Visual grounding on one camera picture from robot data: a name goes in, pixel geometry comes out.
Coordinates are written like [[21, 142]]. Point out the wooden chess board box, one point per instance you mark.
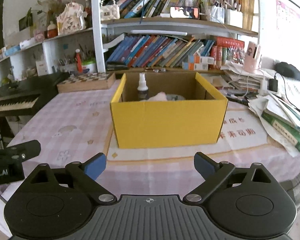
[[87, 82]]

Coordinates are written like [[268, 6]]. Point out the black electronic keyboard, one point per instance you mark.
[[27, 97]]

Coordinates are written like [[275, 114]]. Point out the yellow cardboard box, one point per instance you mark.
[[143, 121]]

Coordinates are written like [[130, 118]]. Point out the pink checked tablecloth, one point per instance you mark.
[[75, 126]]

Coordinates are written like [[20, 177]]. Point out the white paper placemat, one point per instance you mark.
[[241, 130]]

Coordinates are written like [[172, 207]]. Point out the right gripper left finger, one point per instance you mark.
[[84, 175]]

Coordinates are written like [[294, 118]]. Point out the green lid white jar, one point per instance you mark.
[[89, 66]]

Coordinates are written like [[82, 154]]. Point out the white bookshelf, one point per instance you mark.
[[31, 40]]

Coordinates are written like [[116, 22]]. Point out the black power adapter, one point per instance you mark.
[[273, 85]]

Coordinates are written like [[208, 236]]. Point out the white quilted handbag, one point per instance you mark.
[[109, 12]]

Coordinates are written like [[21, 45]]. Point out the floral decorative ornament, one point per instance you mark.
[[72, 19]]

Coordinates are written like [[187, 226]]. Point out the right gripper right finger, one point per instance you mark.
[[215, 175]]

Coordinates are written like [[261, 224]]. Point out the green thick book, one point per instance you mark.
[[291, 134]]

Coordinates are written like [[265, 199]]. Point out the pink plush toy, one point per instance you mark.
[[159, 97]]

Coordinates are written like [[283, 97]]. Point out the white spray bottle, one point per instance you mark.
[[142, 87]]

